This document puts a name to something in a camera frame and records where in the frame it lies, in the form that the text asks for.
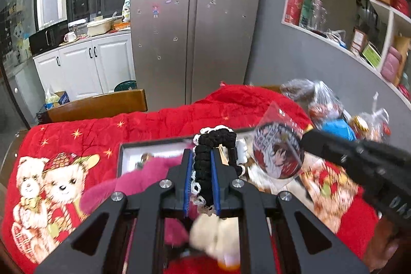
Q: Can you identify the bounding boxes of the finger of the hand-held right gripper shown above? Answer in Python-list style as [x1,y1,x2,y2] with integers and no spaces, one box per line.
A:
[301,129,364,155]
[304,146,367,185]

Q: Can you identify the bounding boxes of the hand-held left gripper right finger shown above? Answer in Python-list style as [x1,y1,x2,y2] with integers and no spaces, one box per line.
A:
[210,148,370,274]

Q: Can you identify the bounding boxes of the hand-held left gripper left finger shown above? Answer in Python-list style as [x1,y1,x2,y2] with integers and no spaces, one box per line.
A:
[34,149,193,274]

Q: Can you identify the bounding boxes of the black lace scrunchie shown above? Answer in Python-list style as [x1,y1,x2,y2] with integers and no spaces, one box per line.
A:
[189,126,248,217]

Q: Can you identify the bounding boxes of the dark shallow box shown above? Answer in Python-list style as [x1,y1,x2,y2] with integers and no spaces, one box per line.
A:
[116,129,257,180]

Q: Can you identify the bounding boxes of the cream plush dog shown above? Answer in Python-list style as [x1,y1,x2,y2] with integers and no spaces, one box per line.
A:
[189,214,241,268]

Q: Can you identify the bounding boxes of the round badge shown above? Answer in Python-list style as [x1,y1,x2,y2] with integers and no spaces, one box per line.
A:
[252,101,305,180]

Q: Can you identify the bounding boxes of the person's right hand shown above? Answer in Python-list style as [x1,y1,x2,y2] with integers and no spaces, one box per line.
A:
[369,219,411,273]

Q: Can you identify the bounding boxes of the blue plastic bag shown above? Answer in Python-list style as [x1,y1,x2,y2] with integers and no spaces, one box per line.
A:
[321,120,357,141]

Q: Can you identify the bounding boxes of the yellow lid jar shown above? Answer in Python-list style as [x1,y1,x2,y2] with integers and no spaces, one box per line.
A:
[348,115,370,136]

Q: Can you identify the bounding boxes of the pink plush toy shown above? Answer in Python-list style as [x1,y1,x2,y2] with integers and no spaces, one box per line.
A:
[80,154,193,249]

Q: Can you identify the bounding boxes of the knotted clear plastic bag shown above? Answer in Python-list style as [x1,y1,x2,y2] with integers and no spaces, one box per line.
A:
[356,92,392,141]

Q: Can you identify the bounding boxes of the brown plastic bag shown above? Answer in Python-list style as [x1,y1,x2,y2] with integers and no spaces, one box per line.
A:
[281,79,317,101]

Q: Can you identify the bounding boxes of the green card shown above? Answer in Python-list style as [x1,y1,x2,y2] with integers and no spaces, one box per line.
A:
[361,43,382,69]

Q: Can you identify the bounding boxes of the pink bag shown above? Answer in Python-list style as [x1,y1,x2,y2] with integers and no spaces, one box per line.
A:
[380,46,402,83]

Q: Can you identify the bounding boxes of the red printed blanket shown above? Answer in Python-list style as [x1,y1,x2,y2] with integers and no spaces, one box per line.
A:
[5,83,382,274]

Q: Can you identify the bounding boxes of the dark green bin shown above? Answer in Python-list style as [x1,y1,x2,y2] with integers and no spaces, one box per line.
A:
[114,80,137,92]

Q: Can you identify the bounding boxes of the glass jar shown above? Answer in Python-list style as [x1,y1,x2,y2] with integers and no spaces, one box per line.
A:
[311,0,326,32]

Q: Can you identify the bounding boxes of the green box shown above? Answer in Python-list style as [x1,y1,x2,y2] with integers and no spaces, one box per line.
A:
[300,0,313,27]

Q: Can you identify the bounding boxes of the white kitchen cabinet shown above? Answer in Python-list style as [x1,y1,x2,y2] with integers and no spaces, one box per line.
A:
[33,32,137,101]

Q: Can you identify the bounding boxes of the red gift box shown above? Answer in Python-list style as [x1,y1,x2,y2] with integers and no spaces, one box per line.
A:
[284,0,307,26]

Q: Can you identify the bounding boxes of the red boxes on shelf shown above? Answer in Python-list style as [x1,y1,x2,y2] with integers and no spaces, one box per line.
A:
[390,0,410,18]

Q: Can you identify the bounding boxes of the silver refrigerator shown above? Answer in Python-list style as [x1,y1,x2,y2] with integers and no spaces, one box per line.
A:
[130,0,265,108]

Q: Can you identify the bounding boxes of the white plastic bag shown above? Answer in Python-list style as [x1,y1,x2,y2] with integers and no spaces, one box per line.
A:
[44,89,62,108]

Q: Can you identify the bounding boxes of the cream plastic basin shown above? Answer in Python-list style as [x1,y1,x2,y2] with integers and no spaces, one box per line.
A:
[87,19,113,36]

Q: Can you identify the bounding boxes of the patterned bag on counter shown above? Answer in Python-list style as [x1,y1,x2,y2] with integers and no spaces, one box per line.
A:
[121,0,132,22]

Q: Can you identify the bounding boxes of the black microwave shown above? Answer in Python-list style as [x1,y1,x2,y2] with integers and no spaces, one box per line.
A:
[29,24,69,54]

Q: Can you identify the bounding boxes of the glass door with stickers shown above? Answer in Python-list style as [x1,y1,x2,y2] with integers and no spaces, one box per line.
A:
[0,0,42,127]

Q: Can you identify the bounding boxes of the small picture frame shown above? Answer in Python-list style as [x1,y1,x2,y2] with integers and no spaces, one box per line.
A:
[350,27,367,53]

